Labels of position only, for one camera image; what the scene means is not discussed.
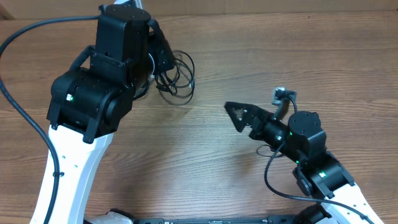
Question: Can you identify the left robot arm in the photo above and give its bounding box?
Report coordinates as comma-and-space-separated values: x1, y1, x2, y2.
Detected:
31, 1, 175, 223

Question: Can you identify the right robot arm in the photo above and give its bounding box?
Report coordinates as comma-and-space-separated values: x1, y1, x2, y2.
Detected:
224, 98, 382, 223

